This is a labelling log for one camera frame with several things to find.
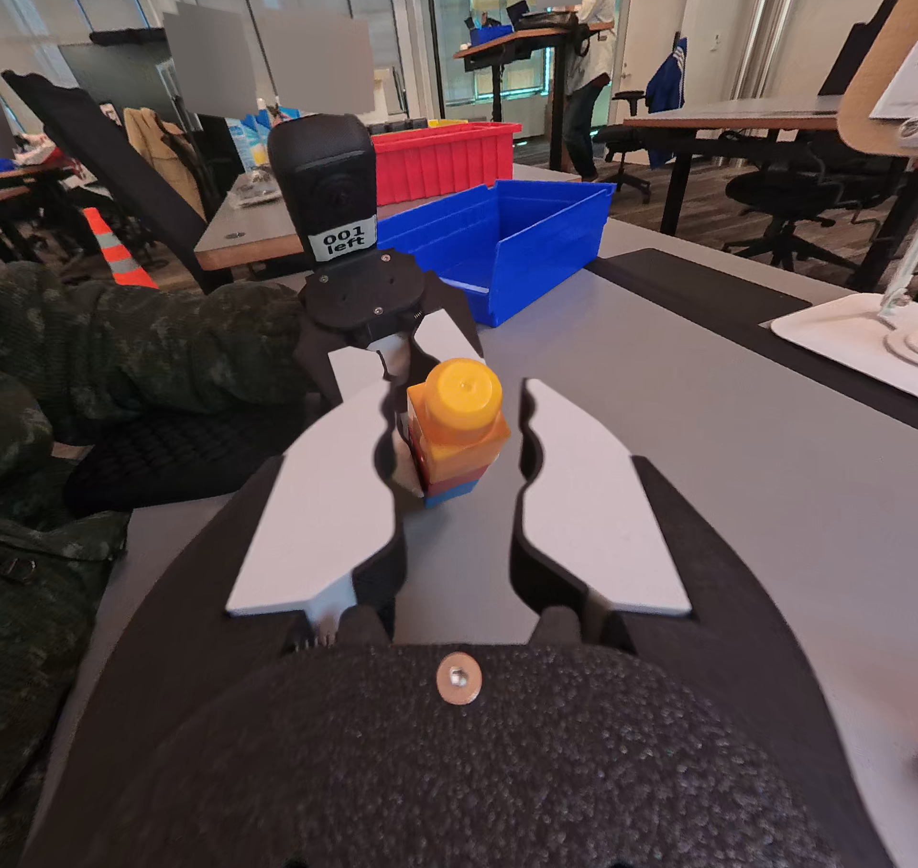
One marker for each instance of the red plastic bin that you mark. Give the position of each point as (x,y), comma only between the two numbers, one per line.
(444,161)

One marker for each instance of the wooden standing desk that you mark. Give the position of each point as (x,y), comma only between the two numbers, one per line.
(531,32)

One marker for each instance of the blue plastic bin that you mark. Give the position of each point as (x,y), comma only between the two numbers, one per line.
(491,34)
(545,265)

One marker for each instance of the wood-edged desk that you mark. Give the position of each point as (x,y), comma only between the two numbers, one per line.
(244,229)
(731,113)
(14,173)

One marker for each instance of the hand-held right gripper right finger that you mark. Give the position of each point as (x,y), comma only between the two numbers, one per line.
(602,524)

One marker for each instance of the blue jacket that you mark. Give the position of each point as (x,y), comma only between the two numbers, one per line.
(667,93)

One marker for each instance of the orange traffic cone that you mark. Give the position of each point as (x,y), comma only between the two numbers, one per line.
(118,251)

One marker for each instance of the person's left forearm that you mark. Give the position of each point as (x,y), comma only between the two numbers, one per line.
(158,351)

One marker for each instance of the black floor lamp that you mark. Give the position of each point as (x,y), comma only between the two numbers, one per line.
(432,36)

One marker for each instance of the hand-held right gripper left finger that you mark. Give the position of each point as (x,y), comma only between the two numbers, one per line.
(315,524)

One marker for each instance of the stack of blue white packs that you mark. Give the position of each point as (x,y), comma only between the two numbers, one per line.
(251,136)

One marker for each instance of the yellow plastic bin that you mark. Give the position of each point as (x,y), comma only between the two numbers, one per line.
(448,122)

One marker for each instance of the poster board stand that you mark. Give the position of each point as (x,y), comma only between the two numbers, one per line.
(846,337)

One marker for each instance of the black office chair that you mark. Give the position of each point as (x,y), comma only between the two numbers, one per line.
(789,197)
(624,143)

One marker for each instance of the black slanted board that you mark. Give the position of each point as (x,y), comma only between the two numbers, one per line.
(122,158)

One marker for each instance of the red mega block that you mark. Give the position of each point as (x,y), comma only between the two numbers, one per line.
(459,479)

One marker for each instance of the beige coat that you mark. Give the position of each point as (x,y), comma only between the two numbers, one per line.
(165,158)

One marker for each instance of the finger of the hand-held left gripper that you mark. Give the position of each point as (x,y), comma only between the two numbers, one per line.
(452,337)
(355,373)

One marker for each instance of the black mesh pad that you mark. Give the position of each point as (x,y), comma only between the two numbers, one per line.
(179,459)

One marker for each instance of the orange mega block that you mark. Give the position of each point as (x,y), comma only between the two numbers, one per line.
(462,409)

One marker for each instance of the blue mega block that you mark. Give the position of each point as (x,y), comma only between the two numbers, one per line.
(452,496)

